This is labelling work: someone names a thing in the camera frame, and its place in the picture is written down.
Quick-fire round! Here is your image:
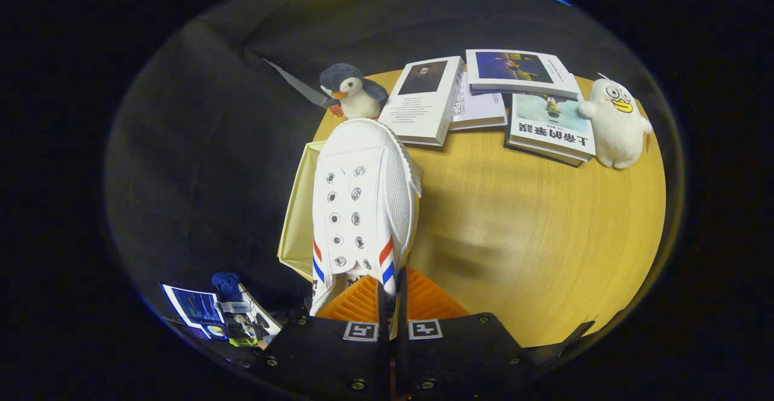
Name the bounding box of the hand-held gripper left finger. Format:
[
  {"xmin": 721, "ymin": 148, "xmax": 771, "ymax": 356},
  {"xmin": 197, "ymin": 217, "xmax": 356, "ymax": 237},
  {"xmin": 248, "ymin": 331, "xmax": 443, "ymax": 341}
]
[{"xmin": 249, "ymin": 273, "xmax": 391, "ymax": 401}]

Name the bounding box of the book with pale green cover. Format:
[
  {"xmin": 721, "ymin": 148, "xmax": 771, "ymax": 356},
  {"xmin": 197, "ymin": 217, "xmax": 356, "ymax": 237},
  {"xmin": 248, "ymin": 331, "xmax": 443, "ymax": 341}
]
[{"xmin": 504, "ymin": 93, "xmax": 597, "ymax": 168}]

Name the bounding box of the black backdrop cloth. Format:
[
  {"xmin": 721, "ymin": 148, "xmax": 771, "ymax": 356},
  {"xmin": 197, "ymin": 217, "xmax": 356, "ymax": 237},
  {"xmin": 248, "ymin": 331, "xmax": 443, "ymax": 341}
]
[{"xmin": 104, "ymin": 0, "xmax": 642, "ymax": 329}]

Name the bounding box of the computer monitor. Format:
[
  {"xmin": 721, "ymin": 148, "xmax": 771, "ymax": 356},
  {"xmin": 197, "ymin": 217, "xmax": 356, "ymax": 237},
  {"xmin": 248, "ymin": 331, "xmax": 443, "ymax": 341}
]
[{"xmin": 161, "ymin": 284, "xmax": 226, "ymax": 329}]

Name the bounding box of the blue penguin plush toy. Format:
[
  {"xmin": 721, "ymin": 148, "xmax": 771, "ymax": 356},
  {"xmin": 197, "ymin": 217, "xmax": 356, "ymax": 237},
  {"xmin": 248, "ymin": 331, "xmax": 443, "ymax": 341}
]
[{"xmin": 319, "ymin": 63, "xmax": 389, "ymax": 120}]

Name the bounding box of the white canvas shoe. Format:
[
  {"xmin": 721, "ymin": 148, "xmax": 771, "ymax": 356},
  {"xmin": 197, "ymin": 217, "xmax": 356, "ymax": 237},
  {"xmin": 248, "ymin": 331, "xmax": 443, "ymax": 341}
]
[{"xmin": 310, "ymin": 118, "xmax": 423, "ymax": 317}]

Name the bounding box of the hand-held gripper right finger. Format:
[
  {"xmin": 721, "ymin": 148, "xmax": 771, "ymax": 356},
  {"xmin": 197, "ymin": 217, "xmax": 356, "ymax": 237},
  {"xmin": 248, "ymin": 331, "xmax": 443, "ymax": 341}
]
[{"xmin": 396, "ymin": 266, "xmax": 596, "ymax": 401}]

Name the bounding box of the white paper sheet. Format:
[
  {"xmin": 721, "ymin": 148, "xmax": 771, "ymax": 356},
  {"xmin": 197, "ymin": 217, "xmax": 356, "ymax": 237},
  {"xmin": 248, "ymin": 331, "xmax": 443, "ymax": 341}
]
[{"xmin": 238, "ymin": 282, "xmax": 283, "ymax": 336}]

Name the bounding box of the blue rounded object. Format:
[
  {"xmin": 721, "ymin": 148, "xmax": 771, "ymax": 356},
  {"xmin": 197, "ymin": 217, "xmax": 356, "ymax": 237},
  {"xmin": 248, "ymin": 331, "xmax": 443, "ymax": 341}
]
[{"xmin": 210, "ymin": 271, "xmax": 242, "ymax": 302}]

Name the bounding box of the plain white book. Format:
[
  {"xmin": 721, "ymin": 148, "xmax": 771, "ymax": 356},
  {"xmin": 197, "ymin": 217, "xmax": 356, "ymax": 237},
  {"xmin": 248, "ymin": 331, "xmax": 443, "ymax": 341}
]
[{"xmin": 449, "ymin": 74, "xmax": 509, "ymax": 131}]

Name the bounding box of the book with blue night cover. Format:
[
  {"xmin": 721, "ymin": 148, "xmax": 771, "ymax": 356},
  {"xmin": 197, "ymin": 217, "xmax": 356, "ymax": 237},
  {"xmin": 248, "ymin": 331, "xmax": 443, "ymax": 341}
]
[{"xmin": 465, "ymin": 49, "xmax": 581, "ymax": 100}]

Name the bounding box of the white book with portrait cover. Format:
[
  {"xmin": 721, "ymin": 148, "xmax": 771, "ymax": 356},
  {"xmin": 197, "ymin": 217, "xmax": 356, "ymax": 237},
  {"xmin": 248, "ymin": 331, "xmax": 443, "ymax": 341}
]
[{"xmin": 378, "ymin": 56, "xmax": 466, "ymax": 148}]

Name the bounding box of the white duck plush toy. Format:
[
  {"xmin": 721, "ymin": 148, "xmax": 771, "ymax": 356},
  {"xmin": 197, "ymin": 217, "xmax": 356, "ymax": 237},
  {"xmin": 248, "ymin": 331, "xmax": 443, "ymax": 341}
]
[{"xmin": 577, "ymin": 76, "xmax": 655, "ymax": 169}]

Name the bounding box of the cream fabric storage box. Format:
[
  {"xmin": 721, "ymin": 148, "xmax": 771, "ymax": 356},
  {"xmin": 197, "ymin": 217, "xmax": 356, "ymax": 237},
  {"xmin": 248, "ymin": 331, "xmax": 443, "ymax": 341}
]
[{"xmin": 278, "ymin": 140, "xmax": 321, "ymax": 282}]

